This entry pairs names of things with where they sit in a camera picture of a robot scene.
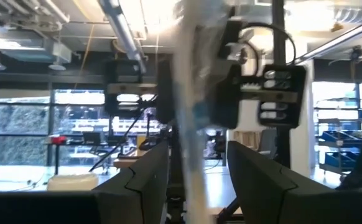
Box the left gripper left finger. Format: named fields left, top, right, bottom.
left=95, top=141, right=170, bottom=224

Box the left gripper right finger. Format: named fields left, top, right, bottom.
left=226, top=141, right=340, bottom=224

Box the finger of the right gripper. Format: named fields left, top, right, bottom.
left=155, top=58, right=176, bottom=124
left=210, top=63, right=243, bottom=130

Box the yellow disinfecting wipes canister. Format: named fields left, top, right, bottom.
left=46, top=172, right=100, bottom=192

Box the red object on stand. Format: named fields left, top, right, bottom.
left=49, top=134, right=68, bottom=146

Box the shelf with blue bins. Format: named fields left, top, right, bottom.
left=313, top=98, right=362, bottom=175

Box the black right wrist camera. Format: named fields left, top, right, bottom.
left=220, top=17, right=253, bottom=68

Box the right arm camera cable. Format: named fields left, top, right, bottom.
left=241, top=21, right=297, bottom=77

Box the black vertical post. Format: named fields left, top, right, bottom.
left=271, top=0, right=291, bottom=170

